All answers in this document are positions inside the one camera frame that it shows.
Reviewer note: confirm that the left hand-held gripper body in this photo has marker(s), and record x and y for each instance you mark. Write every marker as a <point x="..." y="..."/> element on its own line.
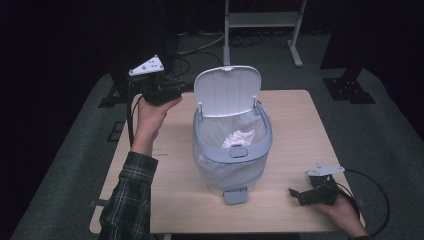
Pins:
<point x="160" y="88"/>

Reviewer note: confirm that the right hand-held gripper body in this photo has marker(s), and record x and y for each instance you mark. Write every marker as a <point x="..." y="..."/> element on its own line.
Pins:
<point x="323" y="186"/>

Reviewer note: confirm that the white grey pedal trash bin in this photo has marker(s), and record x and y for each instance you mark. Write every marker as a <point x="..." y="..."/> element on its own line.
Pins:
<point x="226" y="88"/>

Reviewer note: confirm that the white tissue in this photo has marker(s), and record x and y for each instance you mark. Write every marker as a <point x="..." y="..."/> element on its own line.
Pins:
<point x="238" y="138"/>

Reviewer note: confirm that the person's left hand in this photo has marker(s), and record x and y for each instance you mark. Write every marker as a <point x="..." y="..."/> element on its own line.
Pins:
<point x="150" y="121"/>

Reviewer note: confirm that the person's right hand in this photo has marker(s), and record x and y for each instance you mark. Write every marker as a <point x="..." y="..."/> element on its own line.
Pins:
<point x="345" y="216"/>

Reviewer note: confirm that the black stand base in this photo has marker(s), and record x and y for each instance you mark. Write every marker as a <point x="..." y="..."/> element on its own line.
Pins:
<point x="115" y="90"/>
<point x="348" y="88"/>

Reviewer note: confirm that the clear plastic bin liner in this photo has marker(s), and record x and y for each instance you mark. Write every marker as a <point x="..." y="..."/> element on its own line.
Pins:
<point x="213" y="131"/>

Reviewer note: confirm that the white metal stand frame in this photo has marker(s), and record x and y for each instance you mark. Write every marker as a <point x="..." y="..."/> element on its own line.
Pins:
<point x="261" y="20"/>

